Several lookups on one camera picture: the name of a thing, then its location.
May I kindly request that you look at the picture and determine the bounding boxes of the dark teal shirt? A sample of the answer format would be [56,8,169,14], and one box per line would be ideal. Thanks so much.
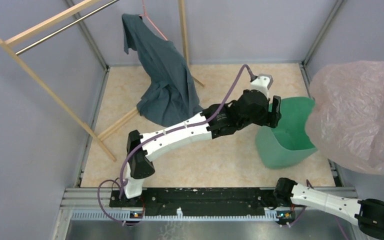
[122,13,202,127]

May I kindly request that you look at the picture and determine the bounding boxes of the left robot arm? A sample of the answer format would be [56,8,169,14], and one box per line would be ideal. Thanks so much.
[120,89,282,207]

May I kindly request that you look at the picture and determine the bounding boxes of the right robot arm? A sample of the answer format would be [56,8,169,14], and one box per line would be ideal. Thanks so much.
[273,177,384,240]

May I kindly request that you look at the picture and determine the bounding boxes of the wooden clothes rack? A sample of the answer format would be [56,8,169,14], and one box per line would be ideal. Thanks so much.
[0,0,206,163]

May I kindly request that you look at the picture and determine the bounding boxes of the pink clothes hanger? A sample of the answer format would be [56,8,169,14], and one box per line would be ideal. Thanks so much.
[139,0,168,41]

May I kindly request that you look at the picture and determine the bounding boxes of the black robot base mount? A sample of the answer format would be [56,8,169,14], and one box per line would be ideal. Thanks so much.
[109,187,297,216]

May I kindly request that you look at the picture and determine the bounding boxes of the pink plastic trash bag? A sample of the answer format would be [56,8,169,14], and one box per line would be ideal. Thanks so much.
[305,60,384,175]

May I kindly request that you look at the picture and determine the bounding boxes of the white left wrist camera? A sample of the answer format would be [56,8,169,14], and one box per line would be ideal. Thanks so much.
[250,74,274,99]

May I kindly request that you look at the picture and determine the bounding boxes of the green plastic trash bin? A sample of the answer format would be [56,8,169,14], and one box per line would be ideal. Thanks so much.
[254,96,317,169]

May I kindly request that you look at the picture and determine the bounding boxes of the grey slotted cable duct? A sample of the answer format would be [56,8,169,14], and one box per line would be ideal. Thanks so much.
[70,208,279,222]

